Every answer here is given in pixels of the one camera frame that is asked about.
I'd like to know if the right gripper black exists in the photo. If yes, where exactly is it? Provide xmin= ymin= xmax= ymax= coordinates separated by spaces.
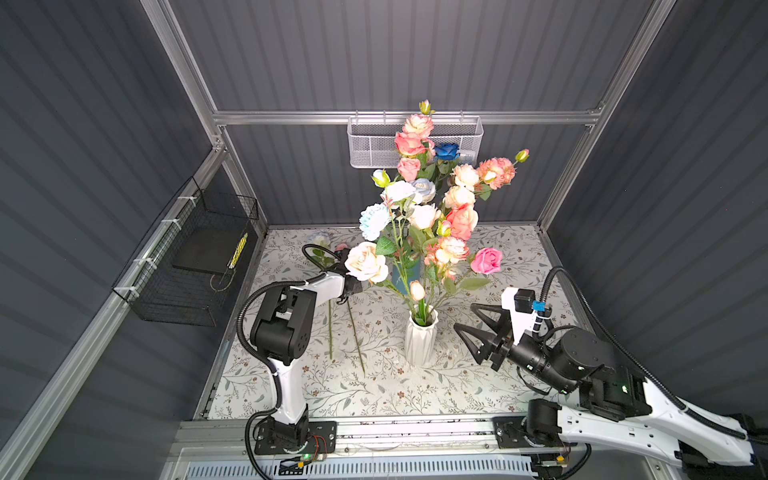
xmin=452 ymin=300 xmax=571 ymax=395

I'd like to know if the cream rose stem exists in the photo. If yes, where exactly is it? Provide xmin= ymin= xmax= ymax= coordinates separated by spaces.
xmin=344 ymin=237 xmax=415 ymax=313

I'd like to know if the blue ceramic vase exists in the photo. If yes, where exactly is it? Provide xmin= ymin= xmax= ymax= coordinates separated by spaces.
xmin=392 ymin=263 xmax=422 ymax=296

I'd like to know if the small pink tulip bud stem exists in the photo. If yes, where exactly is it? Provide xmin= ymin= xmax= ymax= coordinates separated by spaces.
xmin=409 ymin=280 xmax=430 ymax=327

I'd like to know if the white blue flower spray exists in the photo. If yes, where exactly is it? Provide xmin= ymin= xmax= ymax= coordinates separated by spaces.
xmin=358 ymin=167 xmax=421 ymax=319

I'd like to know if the magenta pink rose stem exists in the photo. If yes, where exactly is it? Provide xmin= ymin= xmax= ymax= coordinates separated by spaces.
xmin=438 ymin=248 xmax=503 ymax=304

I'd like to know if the white ribbed ceramic vase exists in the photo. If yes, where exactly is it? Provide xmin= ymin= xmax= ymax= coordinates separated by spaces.
xmin=404 ymin=306 xmax=439 ymax=367

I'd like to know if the peach peony flower stem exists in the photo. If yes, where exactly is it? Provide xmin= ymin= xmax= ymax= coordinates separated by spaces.
xmin=424 ymin=218 xmax=469 ymax=307

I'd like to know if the pale white pink rose stem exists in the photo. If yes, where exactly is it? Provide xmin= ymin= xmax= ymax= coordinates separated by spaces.
xmin=406 ymin=204 xmax=442 ymax=295

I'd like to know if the pink coral rose stem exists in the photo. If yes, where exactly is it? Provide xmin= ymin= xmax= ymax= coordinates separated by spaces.
xmin=446 ymin=204 xmax=479 ymax=241

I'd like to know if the small pale pink rose stem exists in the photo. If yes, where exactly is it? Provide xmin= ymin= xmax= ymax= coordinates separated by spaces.
xmin=397 ymin=157 xmax=422 ymax=182

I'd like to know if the large pink rose stem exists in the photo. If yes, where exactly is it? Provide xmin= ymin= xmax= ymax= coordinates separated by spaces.
xmin=395 ymin=132 xmax=428 ymax=167

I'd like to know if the white peony flower stem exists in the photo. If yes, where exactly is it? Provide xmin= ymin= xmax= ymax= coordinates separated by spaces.
xmin=443 ymin=164 xmax=480 ymax=210

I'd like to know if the peach rose flower stem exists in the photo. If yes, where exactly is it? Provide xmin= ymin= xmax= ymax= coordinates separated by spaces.
xmin=473 ymin=149 xmax=530 ymax=200

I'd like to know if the blue artificial rose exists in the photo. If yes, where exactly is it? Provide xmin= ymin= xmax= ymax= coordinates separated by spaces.
xmin=435 ymin=143 xmax=460 ymax=179

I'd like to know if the pink carnation flower stem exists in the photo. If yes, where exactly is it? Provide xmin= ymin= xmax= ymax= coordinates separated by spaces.
xmin=400 ymin=99 xmax=434 ymax=157

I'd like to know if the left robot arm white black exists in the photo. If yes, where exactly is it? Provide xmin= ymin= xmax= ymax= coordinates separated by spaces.
xmin=237 ymin=243 xmax=362 ymax=427

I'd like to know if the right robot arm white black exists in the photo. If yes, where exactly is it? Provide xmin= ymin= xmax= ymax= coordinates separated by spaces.
xmin=454 ymin=304 xmax=762 ymax=472

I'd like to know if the pile of artificial flowers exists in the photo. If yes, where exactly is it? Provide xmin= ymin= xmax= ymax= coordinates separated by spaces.
xmin=302 ymin=232 xmax=366 ymax=374

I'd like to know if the floral patterned table mat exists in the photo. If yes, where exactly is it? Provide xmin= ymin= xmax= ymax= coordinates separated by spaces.
xmin=207 ymin=224 xmax=559 ymax=420

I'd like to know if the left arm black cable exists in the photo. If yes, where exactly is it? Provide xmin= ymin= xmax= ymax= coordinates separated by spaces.
xmin=235 ymin=242 xmax=343 ymax=480

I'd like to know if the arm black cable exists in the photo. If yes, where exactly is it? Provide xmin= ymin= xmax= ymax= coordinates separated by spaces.
xmin=235 ymin=242 xmax=343 ymax=480
xmin=538 ymin=266 xmax=768 ymax=442

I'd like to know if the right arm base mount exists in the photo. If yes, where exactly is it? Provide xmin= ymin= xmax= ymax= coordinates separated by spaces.
xmin=491 ymin=414 xmax=540 ymax=449

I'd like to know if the white wire mesh basket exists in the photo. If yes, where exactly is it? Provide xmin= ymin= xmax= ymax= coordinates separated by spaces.
xmin=347 ymin=113 xmax=484 ymax=169

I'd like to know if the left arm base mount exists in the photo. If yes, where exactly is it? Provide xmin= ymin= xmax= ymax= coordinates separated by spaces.
xmin=253 ymin=419 xmax=338 ymax=455

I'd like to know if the black wire basket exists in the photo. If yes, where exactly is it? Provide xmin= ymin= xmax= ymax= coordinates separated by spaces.
xmin=113 ymin=179 xmax=260 ymax=327

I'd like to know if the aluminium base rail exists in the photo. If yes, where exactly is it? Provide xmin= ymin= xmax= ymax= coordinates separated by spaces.
xmin=165 ymin=413 xmax=662 ymax=469

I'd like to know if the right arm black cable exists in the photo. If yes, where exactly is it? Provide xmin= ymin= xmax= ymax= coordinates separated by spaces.
xmin=538 ymin=266 xmax=768 ymax=442

